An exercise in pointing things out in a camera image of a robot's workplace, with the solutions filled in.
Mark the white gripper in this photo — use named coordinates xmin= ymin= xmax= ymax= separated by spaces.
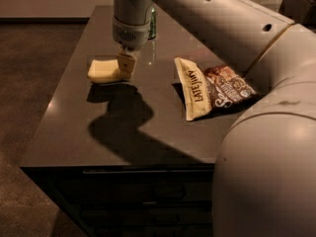
xmin=113 ymin=0 xmax=153 ymax=80

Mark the yellow sponge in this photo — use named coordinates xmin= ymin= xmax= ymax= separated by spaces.
xmin=88 ymin=59 xmax=132 ymax=84

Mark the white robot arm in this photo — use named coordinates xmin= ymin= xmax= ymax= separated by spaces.
xmin=114 ymin=0 xmax=316 ymax=237

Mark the green soda can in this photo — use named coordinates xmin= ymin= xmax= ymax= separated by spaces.
xmin=148 ymin=7 xmax=156 ymax=40

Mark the brown and cream chip bag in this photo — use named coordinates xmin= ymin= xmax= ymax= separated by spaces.
xmin=175 ymin=57 xmax=258 ymax=121

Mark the dark cabinet with drawers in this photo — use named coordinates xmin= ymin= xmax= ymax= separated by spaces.
xmin=22 ymin=166 xmax=213 ymax=237

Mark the dark box in corner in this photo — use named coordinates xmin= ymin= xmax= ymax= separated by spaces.
xmin=278 ymin=0 xmax=316 ymax=26

